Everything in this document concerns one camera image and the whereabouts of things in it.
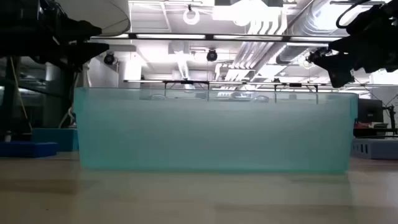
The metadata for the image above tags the light blue box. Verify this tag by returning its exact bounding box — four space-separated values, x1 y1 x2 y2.
350 138 398 161

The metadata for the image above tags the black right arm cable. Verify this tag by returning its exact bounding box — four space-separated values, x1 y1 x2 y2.
335 0 373 29

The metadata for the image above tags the white ring ceiling lamp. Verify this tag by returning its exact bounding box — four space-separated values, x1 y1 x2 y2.
182 8 201 26

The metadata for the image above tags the silver table lamp white shade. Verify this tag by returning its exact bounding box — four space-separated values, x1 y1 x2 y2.
55 0 131 88

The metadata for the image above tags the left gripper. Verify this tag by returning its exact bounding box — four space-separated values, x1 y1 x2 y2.
18 0 110 68

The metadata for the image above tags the silver ventilation duct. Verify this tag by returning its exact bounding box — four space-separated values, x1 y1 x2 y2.
275 0 346 65

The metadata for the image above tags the dark blue box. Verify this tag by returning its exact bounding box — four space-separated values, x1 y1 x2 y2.
0 141 59 159

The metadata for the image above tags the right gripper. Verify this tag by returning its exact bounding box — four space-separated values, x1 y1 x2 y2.
312 4 386 89

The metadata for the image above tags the teal translucent plastic bin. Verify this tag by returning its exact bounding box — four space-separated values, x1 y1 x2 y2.
73 86 359 174

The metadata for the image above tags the black ceiling light rail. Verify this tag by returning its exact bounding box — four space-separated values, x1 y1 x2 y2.
90 32 349 43

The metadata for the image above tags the yellow extension cable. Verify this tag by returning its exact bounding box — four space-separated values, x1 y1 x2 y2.
9 55 34 133

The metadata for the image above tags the black computer monitor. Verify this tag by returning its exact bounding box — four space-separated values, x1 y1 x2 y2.
357 98 384 123

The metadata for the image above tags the solid teal blue box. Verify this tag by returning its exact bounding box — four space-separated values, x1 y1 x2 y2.
30 128 78 152

